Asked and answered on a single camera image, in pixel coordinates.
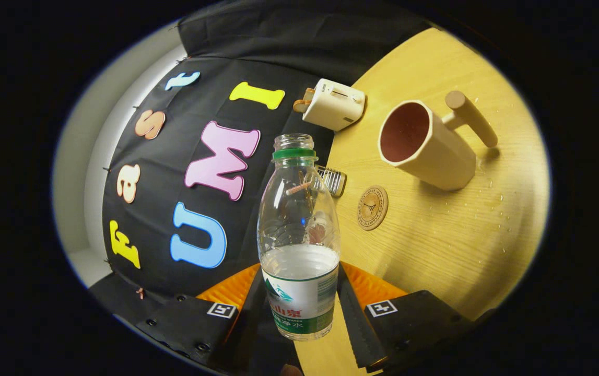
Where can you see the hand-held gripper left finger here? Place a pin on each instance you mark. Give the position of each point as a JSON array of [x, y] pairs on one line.
[[239, 334]]

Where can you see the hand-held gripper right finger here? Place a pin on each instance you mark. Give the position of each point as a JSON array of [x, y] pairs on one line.
[[356, 329]]

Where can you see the clear plastic bottle green label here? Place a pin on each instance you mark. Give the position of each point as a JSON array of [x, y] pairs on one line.
[[299, 292]]

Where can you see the round wooden coaster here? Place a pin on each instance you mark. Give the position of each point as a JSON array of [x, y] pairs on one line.
[[372, 208]]

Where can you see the wooden table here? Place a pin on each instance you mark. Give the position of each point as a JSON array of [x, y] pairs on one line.
[[461, 245]]

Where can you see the white toaster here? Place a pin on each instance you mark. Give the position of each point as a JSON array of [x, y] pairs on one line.
[[333, 107]]

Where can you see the toast slice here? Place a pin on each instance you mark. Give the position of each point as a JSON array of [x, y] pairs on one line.
[[300, 106], [309, 94]]

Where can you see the black backdrop cloth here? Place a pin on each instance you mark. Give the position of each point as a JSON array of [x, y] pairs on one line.
[[257, 31]]

